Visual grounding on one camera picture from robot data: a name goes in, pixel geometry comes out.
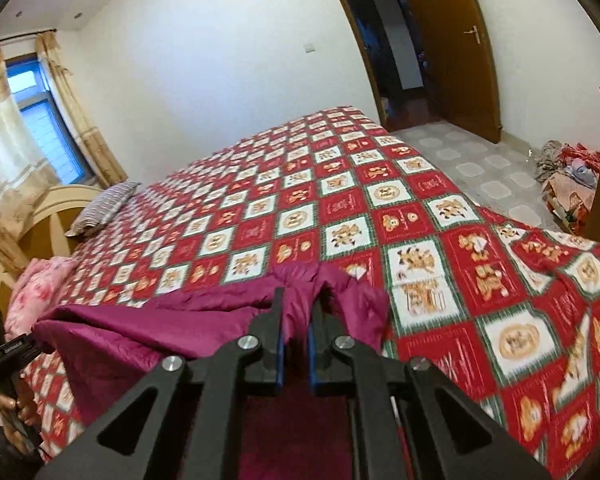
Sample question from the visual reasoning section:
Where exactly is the pink floral folded blanket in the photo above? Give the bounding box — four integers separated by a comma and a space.
2, 256, 79, 336

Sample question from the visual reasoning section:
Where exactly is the brown door frame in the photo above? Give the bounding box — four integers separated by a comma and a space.
322, 0, 397, 134

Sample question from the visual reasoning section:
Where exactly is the mixed clothes pile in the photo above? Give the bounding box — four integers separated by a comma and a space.
535, 140, 600, 222

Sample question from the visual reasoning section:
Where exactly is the brown wooden door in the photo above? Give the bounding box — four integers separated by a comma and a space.
395, 0, 504, 144

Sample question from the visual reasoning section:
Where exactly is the person's left hand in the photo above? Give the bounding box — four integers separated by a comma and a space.
0, 390, 41, 448

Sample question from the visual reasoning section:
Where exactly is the narrow beige floral curtain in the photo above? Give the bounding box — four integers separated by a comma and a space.
35, 31, 129, 189

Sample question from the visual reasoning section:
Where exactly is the magenta puffer jacket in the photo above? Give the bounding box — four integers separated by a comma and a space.
30, 265, 406, 480

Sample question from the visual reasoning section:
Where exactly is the cream wooden headboard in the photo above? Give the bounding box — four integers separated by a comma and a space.
0, 185, 107, 306

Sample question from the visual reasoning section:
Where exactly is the wide beige floral curtain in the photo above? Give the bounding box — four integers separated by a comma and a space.
0, 42, 62, 271

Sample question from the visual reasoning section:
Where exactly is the blue framed window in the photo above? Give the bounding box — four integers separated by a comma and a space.
5, 52, 91, 187

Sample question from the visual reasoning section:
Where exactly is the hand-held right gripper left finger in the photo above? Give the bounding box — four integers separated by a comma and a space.
32, 287, 287, 480

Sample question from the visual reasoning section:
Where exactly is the dark curtain rod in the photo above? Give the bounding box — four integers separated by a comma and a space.
0, 29, 57, 47

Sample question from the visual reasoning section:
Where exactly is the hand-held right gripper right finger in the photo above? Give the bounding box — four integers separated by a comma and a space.
307, 300, 554, 480

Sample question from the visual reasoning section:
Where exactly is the red printed bedspread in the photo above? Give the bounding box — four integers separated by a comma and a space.
17, 105, 600, 480

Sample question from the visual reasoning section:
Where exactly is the striped pillow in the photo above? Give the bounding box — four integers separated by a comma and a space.
65, 181, 142, 238

